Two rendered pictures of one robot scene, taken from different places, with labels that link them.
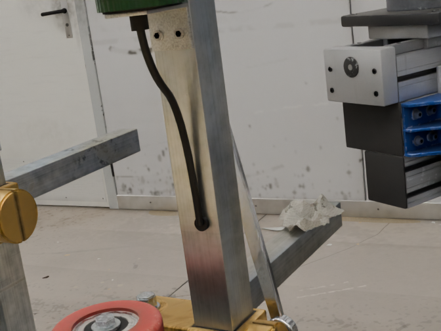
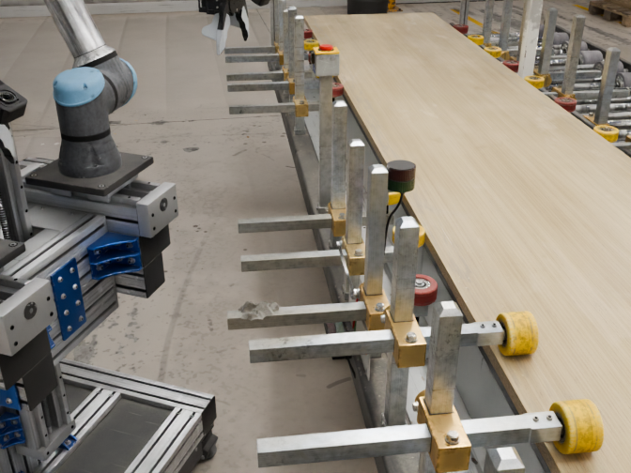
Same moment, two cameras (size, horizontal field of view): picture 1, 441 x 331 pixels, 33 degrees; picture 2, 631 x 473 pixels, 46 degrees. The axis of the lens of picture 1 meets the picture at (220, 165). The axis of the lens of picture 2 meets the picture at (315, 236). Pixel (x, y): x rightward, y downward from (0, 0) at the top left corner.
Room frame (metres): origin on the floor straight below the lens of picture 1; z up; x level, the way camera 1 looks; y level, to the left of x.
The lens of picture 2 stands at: (1.50, 1.01, 1.74)
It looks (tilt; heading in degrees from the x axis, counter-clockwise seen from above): 28 degrees down; 231
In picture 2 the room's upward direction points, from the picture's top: straight up
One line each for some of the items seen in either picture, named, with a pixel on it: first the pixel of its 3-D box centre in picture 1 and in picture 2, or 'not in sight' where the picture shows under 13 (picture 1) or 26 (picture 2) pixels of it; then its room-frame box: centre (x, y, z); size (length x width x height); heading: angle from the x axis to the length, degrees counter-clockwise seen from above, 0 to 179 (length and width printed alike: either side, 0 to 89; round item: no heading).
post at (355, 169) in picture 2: not in sight; (353, 230); (0.41, -0.20, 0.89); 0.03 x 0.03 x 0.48; 59
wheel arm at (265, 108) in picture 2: not in sight; (284, 108); (-0.17, -1.27, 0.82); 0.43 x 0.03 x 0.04; 149
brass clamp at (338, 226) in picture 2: not in sight; (339, 217); (0.29, -0.39, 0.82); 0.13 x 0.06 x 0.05; 59
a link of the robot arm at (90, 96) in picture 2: not in sight; (82, 99); (0.87, -0.66, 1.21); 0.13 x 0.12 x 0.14; 39
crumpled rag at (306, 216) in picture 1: (305, 208); (258, 307); (0.78, -0.09, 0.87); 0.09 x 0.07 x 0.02; 149
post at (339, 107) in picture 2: not in sight; (338, 184); (0.28, -0.41, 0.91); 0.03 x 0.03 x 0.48; 59
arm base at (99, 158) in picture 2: not in sight; (87, 147); (0.88, -0.66, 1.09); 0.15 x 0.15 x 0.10
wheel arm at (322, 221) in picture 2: not in sight; (315, 221); (0.36, -0.41, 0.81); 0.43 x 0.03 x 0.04; 149
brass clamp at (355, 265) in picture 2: not in sight; (354, 252); (0.42, -0.18, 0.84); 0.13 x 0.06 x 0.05; 59
